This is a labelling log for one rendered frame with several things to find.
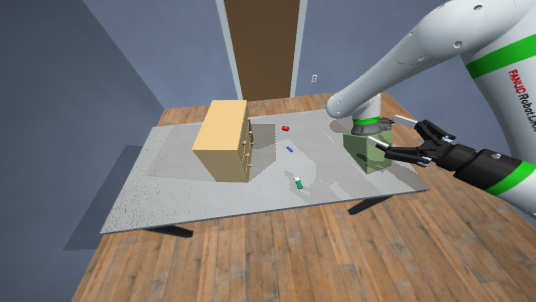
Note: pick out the small tan chest of drawers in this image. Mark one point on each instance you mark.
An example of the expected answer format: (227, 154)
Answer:
(216, 145)

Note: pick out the white and green eraser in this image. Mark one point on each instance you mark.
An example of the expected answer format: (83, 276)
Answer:
(299, 185)

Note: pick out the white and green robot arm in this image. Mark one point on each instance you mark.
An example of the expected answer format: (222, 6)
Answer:
(500, 38)

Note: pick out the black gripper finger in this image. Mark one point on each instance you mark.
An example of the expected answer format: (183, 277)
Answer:
(426, 130)
(405, 154)

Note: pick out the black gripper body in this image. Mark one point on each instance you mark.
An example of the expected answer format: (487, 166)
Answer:
(448, 156)

